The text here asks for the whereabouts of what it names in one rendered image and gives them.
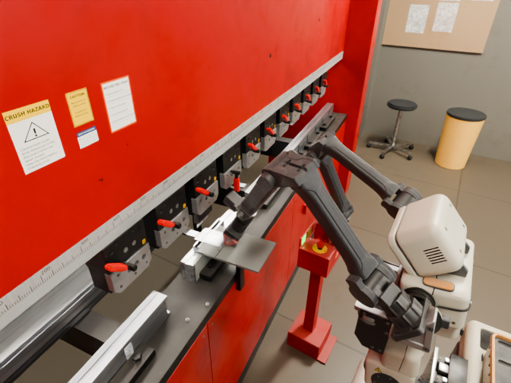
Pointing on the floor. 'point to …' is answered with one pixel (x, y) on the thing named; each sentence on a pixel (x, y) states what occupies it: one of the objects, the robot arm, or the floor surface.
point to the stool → (397, 127)
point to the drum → (458, 137)
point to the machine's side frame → (348, 78)
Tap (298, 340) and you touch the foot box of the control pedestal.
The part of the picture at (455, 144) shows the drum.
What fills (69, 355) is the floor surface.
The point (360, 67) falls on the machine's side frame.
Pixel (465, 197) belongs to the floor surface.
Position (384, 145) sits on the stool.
